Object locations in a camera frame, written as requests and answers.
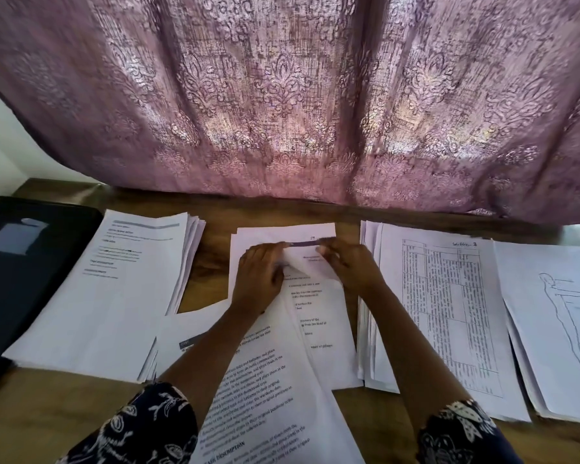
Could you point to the person's right forearm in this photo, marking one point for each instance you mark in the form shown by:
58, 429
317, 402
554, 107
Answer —
421, 352

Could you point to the pink patterned curtain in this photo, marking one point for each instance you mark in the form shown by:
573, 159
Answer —
300, 91

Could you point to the stack of printed papers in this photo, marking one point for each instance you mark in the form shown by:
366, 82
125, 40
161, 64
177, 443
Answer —
106, 294

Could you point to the stack with dark header bar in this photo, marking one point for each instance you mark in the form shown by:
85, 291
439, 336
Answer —
271, 401

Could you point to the black folder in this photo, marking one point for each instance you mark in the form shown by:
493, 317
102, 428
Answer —
24, 285

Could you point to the person's left forearm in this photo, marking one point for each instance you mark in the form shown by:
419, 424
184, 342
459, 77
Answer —
213, 362

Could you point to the person's right hand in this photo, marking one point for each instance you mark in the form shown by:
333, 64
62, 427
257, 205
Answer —
353, 265

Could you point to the table-print paper pile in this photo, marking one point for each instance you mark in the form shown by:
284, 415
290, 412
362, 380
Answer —
445, 314

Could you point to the dark-header text paper pile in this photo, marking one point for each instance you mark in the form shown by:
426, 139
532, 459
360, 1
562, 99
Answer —
314, 323

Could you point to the person's left hand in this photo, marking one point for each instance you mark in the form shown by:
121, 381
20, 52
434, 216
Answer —
256, 280

